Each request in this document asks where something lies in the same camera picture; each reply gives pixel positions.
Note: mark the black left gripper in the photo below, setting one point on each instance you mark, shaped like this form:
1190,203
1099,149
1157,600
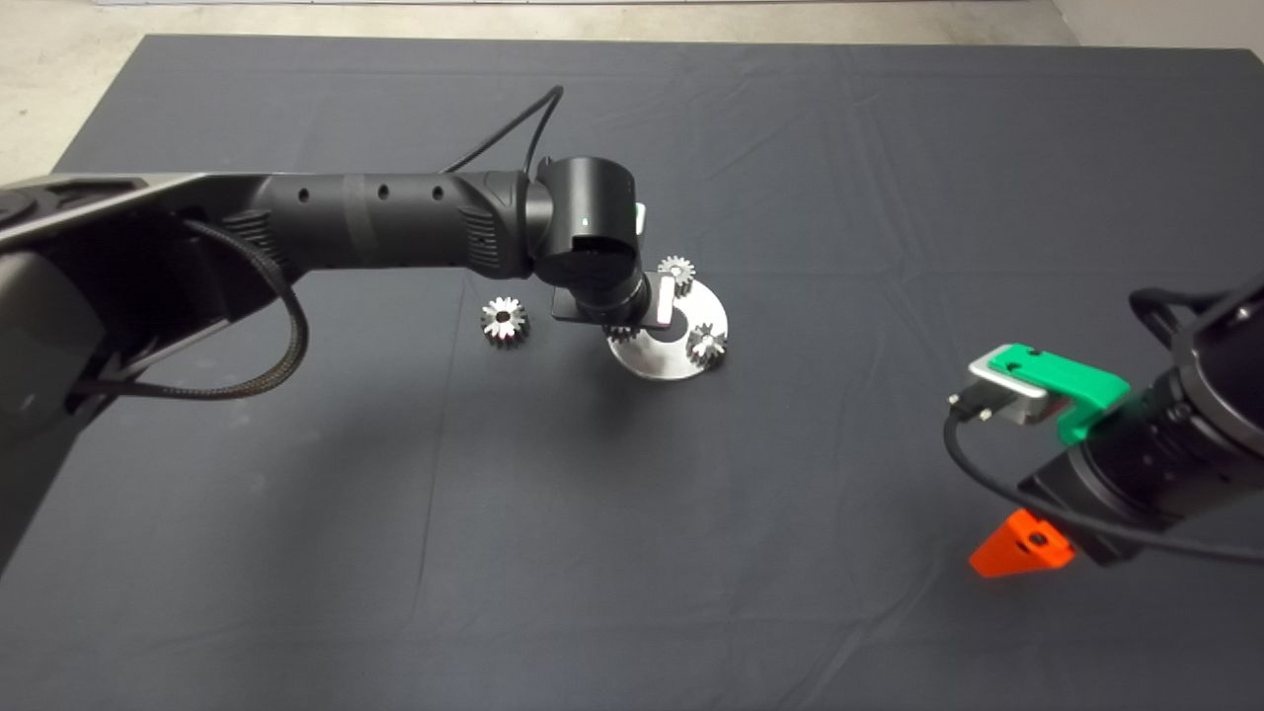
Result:
565,308

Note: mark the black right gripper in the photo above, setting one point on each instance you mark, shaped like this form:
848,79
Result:
1096,504

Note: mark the small steel gear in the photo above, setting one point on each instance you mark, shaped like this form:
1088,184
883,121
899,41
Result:
681,269
620,334
707,350

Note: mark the large steel gear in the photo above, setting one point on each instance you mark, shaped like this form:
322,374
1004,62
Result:
494,331

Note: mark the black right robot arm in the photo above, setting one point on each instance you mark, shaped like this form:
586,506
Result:
1215,405

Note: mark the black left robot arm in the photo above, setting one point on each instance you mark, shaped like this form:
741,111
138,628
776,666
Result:
375,222

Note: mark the round metal plate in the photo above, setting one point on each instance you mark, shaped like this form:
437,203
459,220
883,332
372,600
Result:
657,367

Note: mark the dark grey table cloth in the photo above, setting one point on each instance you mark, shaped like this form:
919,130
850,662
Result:
790,148

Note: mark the silver left camera box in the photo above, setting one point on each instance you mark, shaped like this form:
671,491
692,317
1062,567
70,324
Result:
640,217

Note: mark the silver camera box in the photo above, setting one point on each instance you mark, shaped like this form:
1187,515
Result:
640,217
1017,405

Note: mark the silver right camera box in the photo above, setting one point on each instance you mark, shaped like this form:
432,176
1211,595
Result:
1017,405

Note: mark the green right camera mount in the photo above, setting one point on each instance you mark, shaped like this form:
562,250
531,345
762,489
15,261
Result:
1066,380

